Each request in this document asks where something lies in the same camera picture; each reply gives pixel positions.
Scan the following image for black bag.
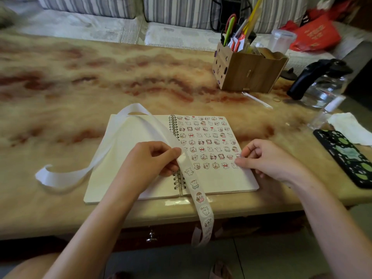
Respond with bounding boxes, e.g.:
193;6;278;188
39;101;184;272
210;0;242;33

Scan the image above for yellow ruler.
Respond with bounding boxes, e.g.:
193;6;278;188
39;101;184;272
243;0;263;36

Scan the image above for person's left hand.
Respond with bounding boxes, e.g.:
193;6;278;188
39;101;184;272
120;141;182;197

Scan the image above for black round lid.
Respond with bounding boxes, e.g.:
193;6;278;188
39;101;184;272
280;67;298;82

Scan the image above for person's right forearm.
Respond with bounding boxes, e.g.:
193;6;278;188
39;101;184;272
286;168;372;279

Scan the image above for bundle of pens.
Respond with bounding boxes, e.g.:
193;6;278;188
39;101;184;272
228;19;257;53

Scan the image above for green and red scissors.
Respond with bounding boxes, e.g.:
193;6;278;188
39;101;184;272
222;13;237;47

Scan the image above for red plastic bag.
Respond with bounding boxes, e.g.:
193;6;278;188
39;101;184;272
280;9;342;52

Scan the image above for person's left forearm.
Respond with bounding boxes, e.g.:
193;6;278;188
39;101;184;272
43;171;146;279

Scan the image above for glass kettle with black handle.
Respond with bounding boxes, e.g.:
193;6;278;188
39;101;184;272
287;59;353;109

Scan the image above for wooden pen holder box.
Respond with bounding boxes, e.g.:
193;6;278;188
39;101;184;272
212;42;289;93

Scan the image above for small clear plastic bottle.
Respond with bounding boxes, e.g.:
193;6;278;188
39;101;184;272
307;95;347;131

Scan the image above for white sticker tape strip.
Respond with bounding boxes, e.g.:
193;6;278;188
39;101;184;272
35;103;214;247

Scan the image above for striped sofa cushion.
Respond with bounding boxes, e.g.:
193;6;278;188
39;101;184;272
35;0;137;19
143;0;308;34

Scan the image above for person's right hand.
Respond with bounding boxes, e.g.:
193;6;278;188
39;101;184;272
234;139;306;187

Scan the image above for person's slipper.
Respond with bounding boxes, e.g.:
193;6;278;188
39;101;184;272
209;261;234;279

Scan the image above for clear plastic lidded container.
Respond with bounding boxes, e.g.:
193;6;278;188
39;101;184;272
267;29;297;54

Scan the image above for spiral notebook with stickers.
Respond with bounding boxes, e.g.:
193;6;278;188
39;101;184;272
83;114;260;204

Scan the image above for pale patterned sofa cover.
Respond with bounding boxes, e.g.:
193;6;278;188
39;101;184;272
6;9;338;76

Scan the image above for clear plastic stick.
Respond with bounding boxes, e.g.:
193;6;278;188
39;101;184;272
242;91;274;110

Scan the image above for person's leg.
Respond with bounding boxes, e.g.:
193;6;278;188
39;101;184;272
3;253;60;279

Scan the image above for phone in black green case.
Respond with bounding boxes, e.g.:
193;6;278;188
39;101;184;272
313;129;372;189

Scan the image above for white tissue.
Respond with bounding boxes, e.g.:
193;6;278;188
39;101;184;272
327;112;372;146

